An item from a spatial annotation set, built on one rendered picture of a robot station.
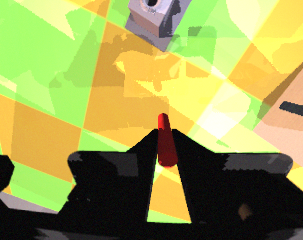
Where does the red peg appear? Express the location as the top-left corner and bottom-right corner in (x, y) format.
(158, 113), (178, 168)

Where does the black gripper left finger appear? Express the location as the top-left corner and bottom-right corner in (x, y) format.
(67, 129), (158, 222)

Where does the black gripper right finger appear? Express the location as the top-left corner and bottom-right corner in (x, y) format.
(172, 129), (294, 224)

